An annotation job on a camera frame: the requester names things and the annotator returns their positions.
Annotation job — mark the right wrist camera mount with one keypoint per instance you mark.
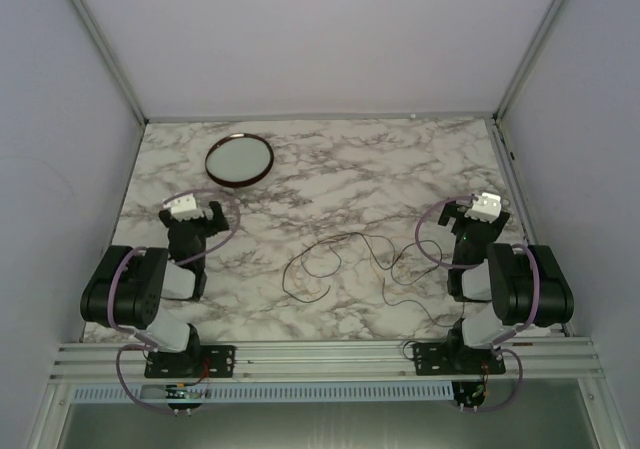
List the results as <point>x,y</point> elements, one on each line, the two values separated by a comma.
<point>485,207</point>

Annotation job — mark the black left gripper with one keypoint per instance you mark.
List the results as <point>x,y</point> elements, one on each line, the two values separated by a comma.
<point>214,225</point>

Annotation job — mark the aluminium frame rail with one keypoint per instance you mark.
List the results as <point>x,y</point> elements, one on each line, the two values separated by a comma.
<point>318,116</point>
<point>519,202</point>

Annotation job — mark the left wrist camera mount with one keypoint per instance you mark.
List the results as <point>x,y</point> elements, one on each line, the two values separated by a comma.
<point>184,207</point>

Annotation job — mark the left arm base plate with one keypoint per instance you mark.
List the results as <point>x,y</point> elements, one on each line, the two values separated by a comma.
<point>207,361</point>

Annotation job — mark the right aluminium frame rail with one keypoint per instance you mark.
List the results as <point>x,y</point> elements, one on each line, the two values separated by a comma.
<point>519,202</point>

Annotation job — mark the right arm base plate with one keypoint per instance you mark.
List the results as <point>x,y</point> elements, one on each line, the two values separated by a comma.
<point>431,359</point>

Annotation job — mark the aluminium frame post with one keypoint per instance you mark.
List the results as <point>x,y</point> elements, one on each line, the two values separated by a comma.
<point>536,46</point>
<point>109,59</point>

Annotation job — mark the aluminium back frame rail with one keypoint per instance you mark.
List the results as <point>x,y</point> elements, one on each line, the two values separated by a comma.
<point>318,116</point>

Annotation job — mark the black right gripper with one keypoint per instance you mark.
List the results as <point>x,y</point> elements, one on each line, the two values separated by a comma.
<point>455,211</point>

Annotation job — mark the right aluminium frame post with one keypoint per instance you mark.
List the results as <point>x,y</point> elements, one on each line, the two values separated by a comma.
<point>536,46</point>

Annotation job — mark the left aluminium frame post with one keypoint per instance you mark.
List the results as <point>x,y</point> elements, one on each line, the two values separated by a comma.
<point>109,59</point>

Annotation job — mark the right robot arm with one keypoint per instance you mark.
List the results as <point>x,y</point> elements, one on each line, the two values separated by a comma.
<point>522,286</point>

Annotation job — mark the controller board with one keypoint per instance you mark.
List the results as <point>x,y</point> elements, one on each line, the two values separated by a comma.
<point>186,399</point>
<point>470,396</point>

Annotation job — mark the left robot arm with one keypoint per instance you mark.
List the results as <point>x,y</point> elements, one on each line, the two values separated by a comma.
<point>127,287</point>

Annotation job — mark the round brown-rimmed white dish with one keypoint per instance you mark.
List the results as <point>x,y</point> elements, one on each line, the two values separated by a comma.
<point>239,160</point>

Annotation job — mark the left controller board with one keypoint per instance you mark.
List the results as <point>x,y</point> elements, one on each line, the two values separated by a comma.
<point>186,399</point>

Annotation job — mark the right controller board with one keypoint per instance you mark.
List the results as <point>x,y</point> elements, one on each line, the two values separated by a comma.
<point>470,396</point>

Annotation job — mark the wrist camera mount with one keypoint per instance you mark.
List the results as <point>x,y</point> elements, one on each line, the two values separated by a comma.
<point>485,207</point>
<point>184,207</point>

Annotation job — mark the front aluminium rail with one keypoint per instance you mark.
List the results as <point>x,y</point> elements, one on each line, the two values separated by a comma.
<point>342,360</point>

